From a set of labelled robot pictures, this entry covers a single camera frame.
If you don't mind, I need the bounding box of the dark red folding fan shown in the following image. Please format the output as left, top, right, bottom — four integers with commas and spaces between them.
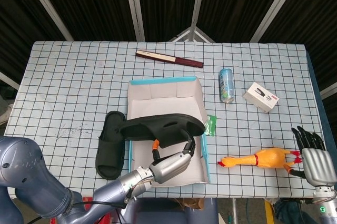
135, 49, 205, 69

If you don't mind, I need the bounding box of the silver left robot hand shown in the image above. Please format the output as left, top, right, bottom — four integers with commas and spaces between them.
147, 129, 197, 184

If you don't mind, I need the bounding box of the white triangular frame brace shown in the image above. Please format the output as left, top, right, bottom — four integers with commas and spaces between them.
168, 26, 216, 43

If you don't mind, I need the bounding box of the red patterned bag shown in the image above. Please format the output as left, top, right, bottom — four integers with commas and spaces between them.
51, 196, 121, 224

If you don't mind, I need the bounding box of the yellow rubber chicken toy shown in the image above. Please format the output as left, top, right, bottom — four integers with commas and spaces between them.
217, 148, 301, 174

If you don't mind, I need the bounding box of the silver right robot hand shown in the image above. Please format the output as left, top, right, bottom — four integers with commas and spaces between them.
283, 126, 337, 187

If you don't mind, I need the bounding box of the blue drink can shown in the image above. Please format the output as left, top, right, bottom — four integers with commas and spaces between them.
219, 67, 235, 104

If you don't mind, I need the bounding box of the black rubber slipper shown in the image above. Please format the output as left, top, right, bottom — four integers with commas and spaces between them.
118, 113, 206, 148
95, 110, 126, 180

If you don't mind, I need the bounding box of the grid-patterned tablecloth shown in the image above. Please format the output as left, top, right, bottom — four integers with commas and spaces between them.
0, 40, 330, 199

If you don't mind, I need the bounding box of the white table leg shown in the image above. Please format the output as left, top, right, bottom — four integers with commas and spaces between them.
231, 198, 237, 224

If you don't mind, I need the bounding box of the green plastic packet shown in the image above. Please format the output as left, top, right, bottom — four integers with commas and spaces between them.
204, 115, 217, 137

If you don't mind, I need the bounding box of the brown paper bag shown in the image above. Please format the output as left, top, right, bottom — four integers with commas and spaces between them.
172, 197, 205, 211

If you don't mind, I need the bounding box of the blue denim cloth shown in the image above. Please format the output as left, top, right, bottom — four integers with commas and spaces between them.
273, 199, 319, 224

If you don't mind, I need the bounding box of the yellow upright object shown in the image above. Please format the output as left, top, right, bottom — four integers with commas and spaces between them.
264, 200, 274, 224

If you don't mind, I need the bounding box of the small white stapler box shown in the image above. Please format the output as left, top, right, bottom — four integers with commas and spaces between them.
242, 82, 280, 114

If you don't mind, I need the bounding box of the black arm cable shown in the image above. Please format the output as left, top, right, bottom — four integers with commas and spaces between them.
70, 195, 136, 210

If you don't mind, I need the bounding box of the light blue shoe box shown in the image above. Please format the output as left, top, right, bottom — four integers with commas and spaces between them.
127, 76, 211, 188

